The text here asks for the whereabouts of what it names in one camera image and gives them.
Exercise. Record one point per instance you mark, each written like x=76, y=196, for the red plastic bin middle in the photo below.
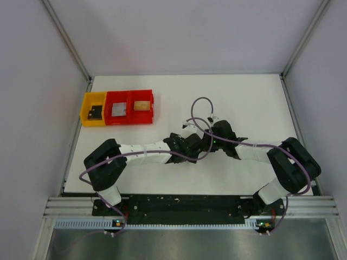
x=116, y=97

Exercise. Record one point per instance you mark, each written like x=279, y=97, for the aluminium right frame post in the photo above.
x=308, y=33

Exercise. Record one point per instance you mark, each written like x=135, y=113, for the red plastic bin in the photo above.
x=141, y=117
x=116, y=97

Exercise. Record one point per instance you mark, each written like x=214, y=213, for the aluminium frame post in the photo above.
x=308, y=33
x=47, y=5

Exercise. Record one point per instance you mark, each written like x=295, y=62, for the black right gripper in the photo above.
x=212, y=141

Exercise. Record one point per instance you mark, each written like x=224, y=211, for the gold card in bin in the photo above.
x=142, y=105

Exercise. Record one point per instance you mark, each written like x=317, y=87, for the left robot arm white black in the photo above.
x=106, y=163

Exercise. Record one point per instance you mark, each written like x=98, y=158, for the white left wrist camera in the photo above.
x=189, y=127

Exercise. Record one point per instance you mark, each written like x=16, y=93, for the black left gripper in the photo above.
x=195, y=141

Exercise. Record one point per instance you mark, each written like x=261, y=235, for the aluminium front frame rail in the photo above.
x=298, y=207

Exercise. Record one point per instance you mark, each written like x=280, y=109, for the silver card in bin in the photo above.
x=118, y=109

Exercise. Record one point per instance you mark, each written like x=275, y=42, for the yellow plastic bin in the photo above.
x=90, y=99

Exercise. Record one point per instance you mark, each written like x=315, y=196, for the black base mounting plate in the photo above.
x=173, y=209

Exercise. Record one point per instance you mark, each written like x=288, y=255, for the red plastic bin right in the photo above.
x=141, y=117

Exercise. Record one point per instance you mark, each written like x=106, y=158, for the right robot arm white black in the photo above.
x=292, y=164

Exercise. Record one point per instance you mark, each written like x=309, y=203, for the white slotted cable duct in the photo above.
x=110, y=224

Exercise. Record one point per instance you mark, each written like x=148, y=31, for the aluminium left frame post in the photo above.
x=47, y=5

